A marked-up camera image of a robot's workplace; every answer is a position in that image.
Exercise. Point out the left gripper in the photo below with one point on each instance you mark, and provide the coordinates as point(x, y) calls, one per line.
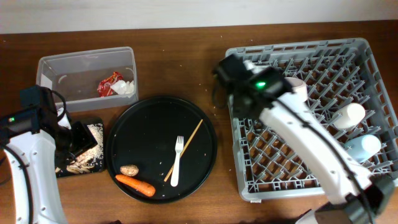
point(88, 140)

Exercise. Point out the rice and food scraps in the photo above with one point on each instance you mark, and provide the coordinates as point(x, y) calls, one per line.
point(91, 161)

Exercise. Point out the red snack wrapper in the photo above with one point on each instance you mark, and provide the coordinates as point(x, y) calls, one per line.
point(104, 87)

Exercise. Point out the white tissue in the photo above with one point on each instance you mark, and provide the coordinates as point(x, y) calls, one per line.
point(122, 88)

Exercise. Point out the white plastic fork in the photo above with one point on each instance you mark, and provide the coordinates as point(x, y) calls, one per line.
point(178, 150)

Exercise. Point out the white bowl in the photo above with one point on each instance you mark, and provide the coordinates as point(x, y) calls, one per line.
point(299, 87)

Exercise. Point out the white cup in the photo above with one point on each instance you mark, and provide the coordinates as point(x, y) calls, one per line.
point(349, 116)

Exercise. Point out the blue cup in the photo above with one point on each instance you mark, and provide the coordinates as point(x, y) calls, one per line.
point(363, 147)

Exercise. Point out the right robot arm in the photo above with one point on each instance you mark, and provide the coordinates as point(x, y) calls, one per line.
point(355, 196)

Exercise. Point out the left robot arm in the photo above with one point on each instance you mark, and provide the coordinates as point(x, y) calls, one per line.
point(37, 140)

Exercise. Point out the grey dishwasher rack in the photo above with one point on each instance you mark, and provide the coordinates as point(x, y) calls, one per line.
point(337, 73)

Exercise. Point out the black rectangular tray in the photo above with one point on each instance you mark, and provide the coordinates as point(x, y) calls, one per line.
point(62, 161)

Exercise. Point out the brown mushroom piece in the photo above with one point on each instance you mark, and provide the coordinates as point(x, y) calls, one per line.
point(129, 170)

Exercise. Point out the clear plastic bin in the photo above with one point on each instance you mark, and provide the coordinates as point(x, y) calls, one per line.
point(77, 75)

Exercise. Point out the orange carrot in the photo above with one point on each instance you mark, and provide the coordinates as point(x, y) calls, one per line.
point(142, 187)

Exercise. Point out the round black tray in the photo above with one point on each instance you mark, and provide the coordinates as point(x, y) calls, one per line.
point(145, 135)

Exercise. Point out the wooden chopstick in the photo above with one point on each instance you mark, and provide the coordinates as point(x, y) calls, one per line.
point(169, 174)

